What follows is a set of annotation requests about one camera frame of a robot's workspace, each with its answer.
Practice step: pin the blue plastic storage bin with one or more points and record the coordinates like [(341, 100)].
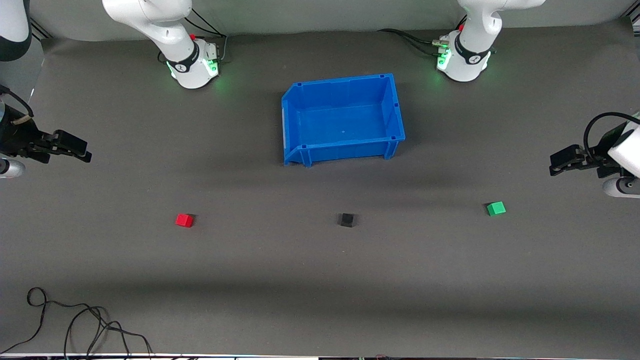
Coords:
[(345, 120)]

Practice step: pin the small red cube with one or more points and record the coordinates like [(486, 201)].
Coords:
[(184, 220)]

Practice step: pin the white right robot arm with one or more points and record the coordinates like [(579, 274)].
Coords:
[(165, 30)]

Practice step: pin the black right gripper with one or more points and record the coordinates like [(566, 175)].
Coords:
[(17, 137)]

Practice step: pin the aluminium frame rail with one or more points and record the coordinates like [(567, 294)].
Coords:
[(41, 29), (632, 19)]

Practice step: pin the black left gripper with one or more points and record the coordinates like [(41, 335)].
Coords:
[(598, 156)]

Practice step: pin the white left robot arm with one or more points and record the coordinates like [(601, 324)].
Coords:
[(472, 60)]

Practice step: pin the small black cube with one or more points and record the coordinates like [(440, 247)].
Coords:
[(346, 220)]

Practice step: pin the dark grey table mat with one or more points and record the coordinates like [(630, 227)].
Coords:
[(320, 275)]

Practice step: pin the small green cube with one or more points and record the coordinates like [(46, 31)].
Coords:
[(496, 208)]

